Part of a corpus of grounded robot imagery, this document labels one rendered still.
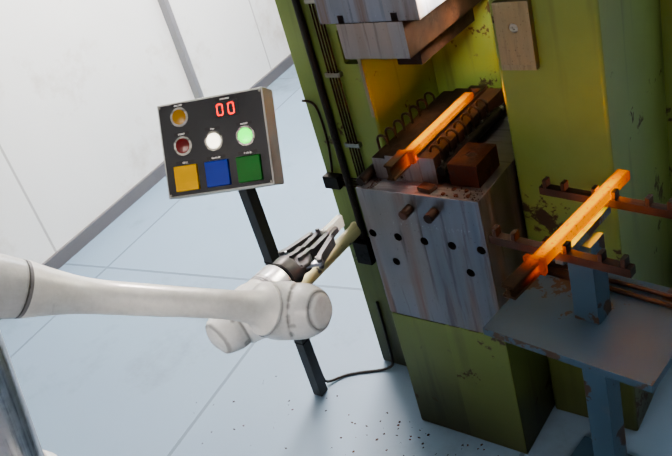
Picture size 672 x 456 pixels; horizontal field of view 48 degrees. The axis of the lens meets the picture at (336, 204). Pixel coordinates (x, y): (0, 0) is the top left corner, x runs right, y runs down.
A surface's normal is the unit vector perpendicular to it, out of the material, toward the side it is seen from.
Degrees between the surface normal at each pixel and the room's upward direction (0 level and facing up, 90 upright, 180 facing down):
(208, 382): 0
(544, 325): 0
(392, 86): 90
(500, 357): 90
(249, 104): 60
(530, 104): 90
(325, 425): 0
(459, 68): 90
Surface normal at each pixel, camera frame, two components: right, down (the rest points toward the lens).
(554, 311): -0.25, -0.84
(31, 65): 0.87, 0.02
